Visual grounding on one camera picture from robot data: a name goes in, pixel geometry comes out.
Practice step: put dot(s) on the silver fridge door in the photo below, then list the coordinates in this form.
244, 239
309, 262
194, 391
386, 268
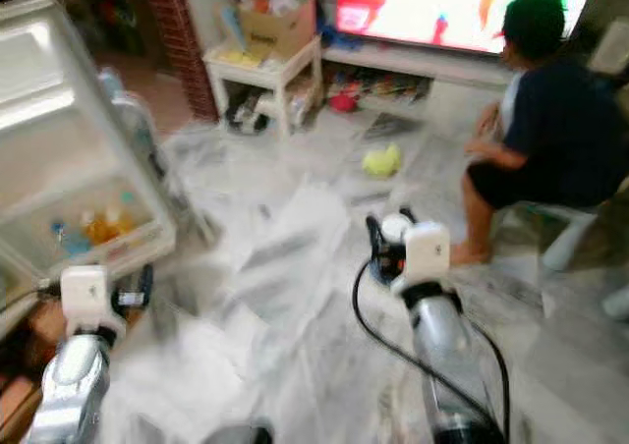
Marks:
74, 149

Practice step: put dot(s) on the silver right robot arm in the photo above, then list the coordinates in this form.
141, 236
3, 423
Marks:
447, 351

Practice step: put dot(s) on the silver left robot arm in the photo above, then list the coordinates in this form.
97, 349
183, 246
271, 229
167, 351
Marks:
69, 385

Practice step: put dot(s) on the yellow green soft toy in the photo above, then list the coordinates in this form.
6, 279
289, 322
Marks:
381, 161

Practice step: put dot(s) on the orange drink bottle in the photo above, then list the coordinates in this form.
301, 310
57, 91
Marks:
100, 230
130, 221

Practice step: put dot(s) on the blue capped clear bottle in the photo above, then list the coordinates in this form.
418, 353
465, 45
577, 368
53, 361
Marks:
67, 240

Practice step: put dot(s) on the orange red brick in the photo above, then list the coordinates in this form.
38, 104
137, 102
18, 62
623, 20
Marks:
47, 328

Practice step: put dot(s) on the small red toy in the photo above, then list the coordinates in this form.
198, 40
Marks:
344, 100

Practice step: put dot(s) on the white television stand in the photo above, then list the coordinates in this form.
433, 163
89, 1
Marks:
413, 68

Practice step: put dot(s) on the white plastic chair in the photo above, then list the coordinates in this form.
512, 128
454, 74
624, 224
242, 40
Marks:
575, 233

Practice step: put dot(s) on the seated person in navy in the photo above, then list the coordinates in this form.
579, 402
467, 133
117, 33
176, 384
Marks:
565, 120

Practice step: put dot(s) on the white side table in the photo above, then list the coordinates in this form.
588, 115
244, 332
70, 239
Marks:
290, 69

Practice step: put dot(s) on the flat screen television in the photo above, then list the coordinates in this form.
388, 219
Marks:
432, 7

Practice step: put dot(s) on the brown cardboard box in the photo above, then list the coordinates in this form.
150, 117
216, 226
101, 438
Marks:
280, 31

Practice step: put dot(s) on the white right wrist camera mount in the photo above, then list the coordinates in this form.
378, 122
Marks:
425, 252

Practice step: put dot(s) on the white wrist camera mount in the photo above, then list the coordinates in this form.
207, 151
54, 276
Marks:
85, 297
425, 252

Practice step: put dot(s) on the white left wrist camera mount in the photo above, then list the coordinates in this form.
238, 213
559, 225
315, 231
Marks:
85, 297

